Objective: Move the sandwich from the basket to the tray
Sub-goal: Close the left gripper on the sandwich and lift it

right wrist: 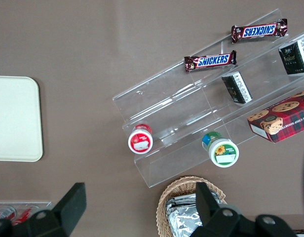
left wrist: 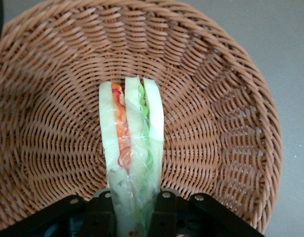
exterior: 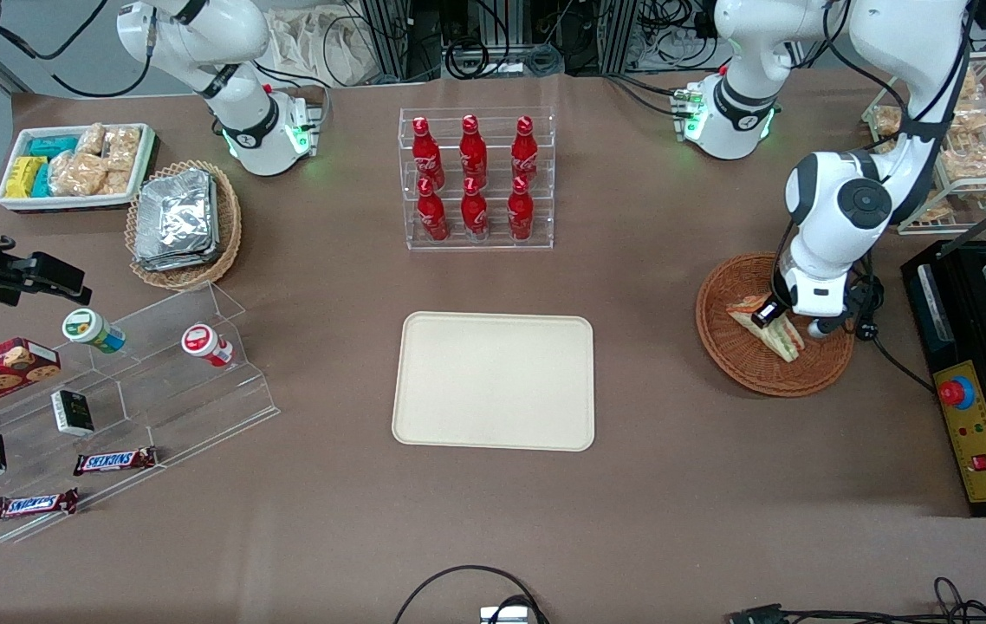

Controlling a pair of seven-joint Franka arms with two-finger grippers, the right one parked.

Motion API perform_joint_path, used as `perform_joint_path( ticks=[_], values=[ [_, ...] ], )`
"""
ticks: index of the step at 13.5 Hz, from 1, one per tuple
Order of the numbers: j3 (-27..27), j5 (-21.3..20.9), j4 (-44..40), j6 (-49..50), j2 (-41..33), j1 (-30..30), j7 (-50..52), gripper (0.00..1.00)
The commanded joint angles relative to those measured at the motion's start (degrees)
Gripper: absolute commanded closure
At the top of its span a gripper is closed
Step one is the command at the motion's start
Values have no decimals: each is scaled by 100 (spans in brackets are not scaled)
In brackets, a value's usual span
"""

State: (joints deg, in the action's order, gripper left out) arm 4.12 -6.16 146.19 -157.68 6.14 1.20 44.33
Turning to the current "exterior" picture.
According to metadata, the round brown wicker basket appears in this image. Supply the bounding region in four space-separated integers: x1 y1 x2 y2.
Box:
696 252 855 399

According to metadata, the white rectangular snack bin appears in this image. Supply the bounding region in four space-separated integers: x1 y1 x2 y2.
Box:
0 123 156 213

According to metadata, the oval light wicker basket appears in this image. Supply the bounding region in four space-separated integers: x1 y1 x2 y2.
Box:
125 159 243 291

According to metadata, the Snickers chocolate bar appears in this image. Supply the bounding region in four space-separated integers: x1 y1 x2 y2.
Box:
73 446 158 477
0 488 80 523

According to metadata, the clear acrylic step display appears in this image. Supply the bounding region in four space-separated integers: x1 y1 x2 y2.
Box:
0 280 281 544

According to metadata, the beige plastic tray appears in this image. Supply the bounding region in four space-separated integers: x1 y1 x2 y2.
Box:
392 311 596 452

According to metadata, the black cable with connector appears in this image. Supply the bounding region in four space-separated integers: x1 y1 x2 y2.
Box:
723 576 986 624

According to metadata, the green lid yogurt cup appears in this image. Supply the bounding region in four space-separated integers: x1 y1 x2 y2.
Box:
62 308 126 354

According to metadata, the black looped cable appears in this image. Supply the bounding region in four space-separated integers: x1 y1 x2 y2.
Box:
392 565 550 624

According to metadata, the triangular sandwich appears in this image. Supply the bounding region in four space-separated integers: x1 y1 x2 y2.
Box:
726 295 804 361

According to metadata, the red emergency stop button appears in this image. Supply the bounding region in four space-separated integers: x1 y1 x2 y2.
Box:
938 376 976 410

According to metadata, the yellow snack pack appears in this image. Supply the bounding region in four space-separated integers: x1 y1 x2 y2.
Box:
5 156 48 198

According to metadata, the red lid yogurt cup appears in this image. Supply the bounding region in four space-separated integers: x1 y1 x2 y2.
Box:
181 323 234 368

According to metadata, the black power cable with plug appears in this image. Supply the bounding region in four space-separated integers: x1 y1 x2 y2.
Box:
844 273 936 393

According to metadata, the white cloth bag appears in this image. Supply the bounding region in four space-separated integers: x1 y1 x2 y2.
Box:
268 9 377 88

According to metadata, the red cola bottle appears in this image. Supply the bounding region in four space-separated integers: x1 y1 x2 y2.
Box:
417 178 450 242
459 114 489 183
412 117 445 187
461 176 490 241
511 115 540 181
507 176 535 242

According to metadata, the silver foil packet stack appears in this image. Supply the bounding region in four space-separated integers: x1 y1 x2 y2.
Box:
134 168 221 273

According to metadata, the clear acrylic bottle rack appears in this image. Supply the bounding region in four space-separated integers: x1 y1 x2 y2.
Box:
399 107 556 252

